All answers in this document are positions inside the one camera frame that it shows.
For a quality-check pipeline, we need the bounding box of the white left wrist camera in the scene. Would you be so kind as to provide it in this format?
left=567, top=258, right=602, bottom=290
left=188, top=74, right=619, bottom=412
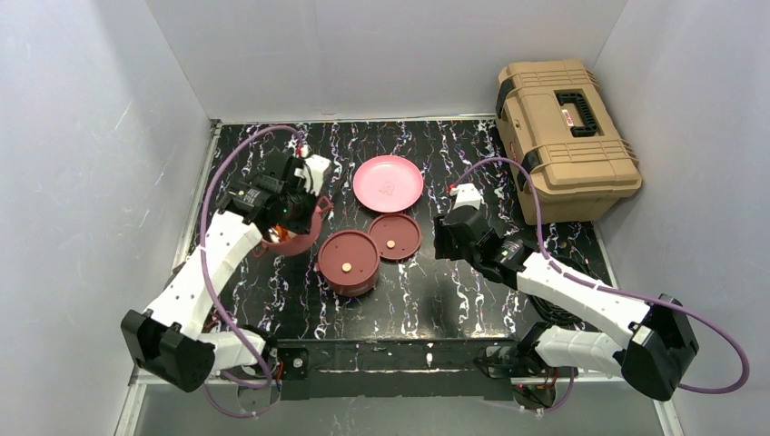
left=294, top=154, right=331, bottom=197

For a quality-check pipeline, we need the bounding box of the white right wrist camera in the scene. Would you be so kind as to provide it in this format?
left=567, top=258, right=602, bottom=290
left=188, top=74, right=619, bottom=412
left=449, top=183, right=483, bottom=211

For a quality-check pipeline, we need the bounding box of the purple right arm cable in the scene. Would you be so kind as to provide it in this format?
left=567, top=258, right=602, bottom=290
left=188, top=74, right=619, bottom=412
left=449, top=156, right=751, bottom=416

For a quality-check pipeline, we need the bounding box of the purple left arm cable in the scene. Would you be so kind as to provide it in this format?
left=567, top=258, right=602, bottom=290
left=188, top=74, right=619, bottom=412
left=200, top=124, right=305, bottom=421

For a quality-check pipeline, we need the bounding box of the pink plate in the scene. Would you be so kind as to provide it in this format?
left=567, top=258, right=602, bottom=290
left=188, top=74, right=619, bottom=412
left=352, top=155, right=424, bottom=213

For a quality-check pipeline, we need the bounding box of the tan plastic tool case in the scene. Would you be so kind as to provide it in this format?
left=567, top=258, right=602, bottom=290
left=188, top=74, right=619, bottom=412
left=495, top=60, right=643, bottom=225

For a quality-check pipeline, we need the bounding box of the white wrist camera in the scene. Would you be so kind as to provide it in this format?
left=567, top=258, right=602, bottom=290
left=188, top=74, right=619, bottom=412
left=449, top=183, right=483, bottom=211
left=294, top=154, right=331, bottom=197

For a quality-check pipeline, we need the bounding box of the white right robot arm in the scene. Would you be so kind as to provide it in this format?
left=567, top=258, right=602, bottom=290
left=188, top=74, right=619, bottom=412
left=433, top=206, right=699, bottom=401

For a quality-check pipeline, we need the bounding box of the red steel lunch bowl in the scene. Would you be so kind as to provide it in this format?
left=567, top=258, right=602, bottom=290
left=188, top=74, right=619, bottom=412
left=252, top=195, right=334, bottom=259
left=320, top=263, right=380, bottom=297

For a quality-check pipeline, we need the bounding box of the aluminium front frame rail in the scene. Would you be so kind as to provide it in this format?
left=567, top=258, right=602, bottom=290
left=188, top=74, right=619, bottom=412
left=116, top=341, right=683, bottom=435

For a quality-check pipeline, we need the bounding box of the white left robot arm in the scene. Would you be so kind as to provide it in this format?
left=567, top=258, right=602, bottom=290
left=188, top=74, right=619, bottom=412
left=121, top=153, right=332, bottom=392

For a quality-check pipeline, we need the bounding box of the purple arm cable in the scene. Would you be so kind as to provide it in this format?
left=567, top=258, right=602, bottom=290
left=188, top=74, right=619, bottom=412
left=449, top=156, right=751, bottom=416
left=200, top=124, right=305, bottom=421

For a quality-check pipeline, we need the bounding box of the dark red round lid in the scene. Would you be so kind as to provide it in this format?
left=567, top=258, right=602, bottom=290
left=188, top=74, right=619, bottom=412
left=368, top=213, right=422, bottom=262
left=317, top=230, right=380, bottom=271

